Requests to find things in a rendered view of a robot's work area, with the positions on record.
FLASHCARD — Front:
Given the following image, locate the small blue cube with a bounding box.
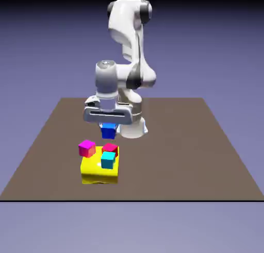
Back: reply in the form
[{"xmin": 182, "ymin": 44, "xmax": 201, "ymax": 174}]
[{"xmin": 101, "ymin": 123, "xmax": 118, "ymax": 140}]

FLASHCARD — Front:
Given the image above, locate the large yellow box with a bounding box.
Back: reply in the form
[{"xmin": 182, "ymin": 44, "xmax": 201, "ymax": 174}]
[{"xmin": 80, "ymin": 146, "xmax": 120, "ymax": 185}]

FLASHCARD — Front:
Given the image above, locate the small magenta cube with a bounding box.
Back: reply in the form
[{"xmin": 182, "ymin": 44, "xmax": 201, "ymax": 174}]
[{"xmin": 78, "ymin": 140, "xmax": 97, "ymax": 159}]

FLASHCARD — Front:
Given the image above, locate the small cyan cube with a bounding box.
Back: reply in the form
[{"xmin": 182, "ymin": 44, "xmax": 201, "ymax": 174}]
[{"xmin": 101, "ymin": 151, "xmax": 117, "ymax": 170}]

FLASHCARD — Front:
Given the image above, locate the small red cube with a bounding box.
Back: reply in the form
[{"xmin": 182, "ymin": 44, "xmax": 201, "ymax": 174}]
[{"xmin": 102, "ymin": 143, "xmax": 120, "ymax": 158}]

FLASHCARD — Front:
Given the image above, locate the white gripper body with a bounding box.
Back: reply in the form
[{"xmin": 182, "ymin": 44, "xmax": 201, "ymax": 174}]
[{"xmin": 82, "ymin": 106, "xmax": 134, "ymax": 126}]

